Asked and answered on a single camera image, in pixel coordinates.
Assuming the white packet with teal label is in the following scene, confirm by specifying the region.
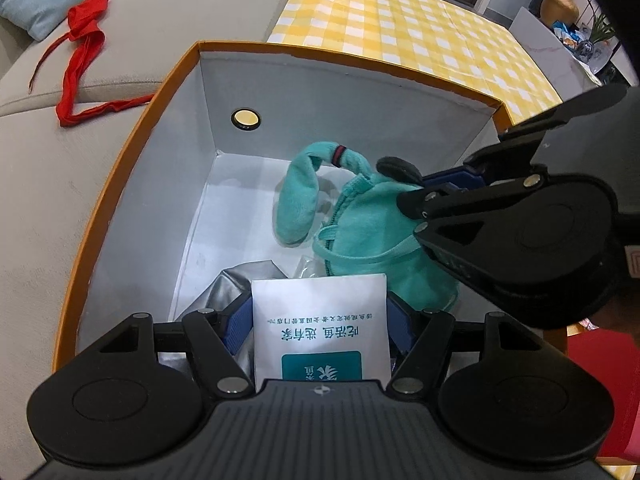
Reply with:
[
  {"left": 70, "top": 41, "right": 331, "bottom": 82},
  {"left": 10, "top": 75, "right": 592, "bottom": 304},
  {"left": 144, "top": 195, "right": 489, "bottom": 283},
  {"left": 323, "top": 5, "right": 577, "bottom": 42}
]
[{"left": 251, "top": 273, "right": 392, "bottom": 394}]

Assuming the clear plastic wrap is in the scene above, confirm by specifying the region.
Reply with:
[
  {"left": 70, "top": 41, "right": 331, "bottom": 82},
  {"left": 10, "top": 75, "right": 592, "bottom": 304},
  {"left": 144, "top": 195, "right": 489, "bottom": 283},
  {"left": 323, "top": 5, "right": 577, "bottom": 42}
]
[{"left": 292, "top": 254, "right": 328, "bottom": 281}]

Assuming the red box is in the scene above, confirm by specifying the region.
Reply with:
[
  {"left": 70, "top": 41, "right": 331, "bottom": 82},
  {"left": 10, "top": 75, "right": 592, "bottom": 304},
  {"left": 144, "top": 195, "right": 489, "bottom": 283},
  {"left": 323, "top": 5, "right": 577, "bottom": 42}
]
[{"left": 566, "top": 329, "right": 640, "bottom": 462}]

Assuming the orange box with white inside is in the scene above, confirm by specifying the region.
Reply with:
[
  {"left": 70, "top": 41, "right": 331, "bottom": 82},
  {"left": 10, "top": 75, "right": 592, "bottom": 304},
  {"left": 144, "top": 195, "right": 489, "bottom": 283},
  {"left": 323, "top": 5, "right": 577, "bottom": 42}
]
[{"left": 52, "top": 40, "right": 583, "bottom": 377}]

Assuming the green potted plant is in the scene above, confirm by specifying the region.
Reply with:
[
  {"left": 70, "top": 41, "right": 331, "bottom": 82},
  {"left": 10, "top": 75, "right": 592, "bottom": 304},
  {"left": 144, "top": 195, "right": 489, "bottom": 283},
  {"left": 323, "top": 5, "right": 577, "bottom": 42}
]
[{"left": 584, "top": 9, "right": 617, "bottom": 45}]

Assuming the red ribbon cloth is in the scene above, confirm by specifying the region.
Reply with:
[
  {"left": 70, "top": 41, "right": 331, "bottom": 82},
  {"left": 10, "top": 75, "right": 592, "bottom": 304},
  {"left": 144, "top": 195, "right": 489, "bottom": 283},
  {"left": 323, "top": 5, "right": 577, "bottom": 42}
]
[{"left": 27, "top": 0, "right": 154, "bottom": 129}]

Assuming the teal cloth garment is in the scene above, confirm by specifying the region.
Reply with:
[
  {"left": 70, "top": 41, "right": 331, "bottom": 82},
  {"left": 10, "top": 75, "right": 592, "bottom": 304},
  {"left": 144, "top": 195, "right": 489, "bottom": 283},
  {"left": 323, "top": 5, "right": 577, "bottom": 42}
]
[{"left": 273, "top": 141, "right": 461, "bottom": 314}]

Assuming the white marble side table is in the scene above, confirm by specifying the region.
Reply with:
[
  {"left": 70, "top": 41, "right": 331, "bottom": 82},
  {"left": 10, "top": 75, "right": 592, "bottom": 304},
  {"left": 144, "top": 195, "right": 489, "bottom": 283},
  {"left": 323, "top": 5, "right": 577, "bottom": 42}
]
[{"left": 509, "top": 6, "right": 603, "bottom": 88}]

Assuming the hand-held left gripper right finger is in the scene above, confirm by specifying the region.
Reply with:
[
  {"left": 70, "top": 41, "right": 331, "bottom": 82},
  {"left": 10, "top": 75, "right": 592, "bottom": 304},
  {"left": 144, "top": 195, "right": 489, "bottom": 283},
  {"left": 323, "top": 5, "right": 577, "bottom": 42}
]
[{"left": 386, "top": 291, "right": 540, "bottom": 401}]

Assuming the beige sofa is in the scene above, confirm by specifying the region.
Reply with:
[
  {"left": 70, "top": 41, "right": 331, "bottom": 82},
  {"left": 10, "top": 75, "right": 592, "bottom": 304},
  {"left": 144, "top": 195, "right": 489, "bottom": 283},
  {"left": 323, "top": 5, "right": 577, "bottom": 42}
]
[{"left": 0, "top": 0, "right": 309, "bottom": 467}]

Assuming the silver foil bag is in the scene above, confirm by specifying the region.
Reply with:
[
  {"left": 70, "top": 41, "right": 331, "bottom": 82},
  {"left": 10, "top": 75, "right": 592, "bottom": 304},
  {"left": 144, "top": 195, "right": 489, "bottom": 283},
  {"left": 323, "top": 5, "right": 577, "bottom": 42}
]
[{"left": 175, "top": 259, "right": 291, "bottom": 368}]

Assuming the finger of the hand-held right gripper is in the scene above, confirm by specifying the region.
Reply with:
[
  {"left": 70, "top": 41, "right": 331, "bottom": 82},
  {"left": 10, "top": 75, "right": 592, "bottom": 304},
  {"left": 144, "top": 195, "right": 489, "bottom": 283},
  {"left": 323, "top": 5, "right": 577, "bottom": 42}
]
[
  {"left": 396, "top": 173, "right": 549, "bottom": 282},
  {"left": 424, "top": 83, "right": 629, "bottom": 187}
]

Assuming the yellow checkered mat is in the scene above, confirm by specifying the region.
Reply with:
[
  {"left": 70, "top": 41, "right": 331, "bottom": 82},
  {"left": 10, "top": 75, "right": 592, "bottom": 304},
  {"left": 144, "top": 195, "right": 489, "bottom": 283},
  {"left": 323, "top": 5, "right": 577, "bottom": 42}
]
[{"left": 266, "top": 0, "right": 565, "bottom": 130}]

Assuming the gold vase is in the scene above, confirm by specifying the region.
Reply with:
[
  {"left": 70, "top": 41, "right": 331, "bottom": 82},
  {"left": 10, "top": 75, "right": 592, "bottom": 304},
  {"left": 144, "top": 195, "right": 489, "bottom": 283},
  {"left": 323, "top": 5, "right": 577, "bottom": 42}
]
[{"left": 540, "top": 0, "right": 580, "bottom": 29}]

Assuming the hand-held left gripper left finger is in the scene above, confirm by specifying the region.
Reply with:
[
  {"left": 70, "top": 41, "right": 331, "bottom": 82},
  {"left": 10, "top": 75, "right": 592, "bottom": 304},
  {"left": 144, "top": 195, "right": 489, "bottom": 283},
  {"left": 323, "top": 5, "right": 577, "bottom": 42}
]
[{"left": 101, "top": 296, "right": 255, "bottom": 398}]

